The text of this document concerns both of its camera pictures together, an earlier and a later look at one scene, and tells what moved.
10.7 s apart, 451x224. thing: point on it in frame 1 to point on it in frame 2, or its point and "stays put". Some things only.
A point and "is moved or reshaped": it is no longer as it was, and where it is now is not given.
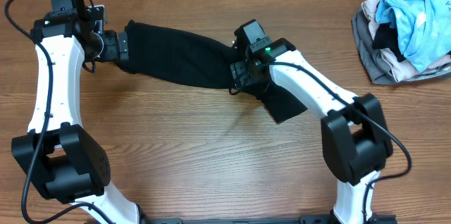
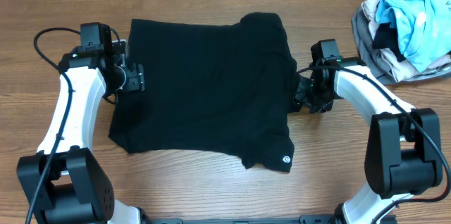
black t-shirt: (165, 53) is moved or reshaped
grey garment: (373, 60) stays put
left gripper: (112, 52) to (135, 76)
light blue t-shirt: (422, 22) stays put
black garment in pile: (386, 37) stays put
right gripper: (240, 75) to (299, 94)
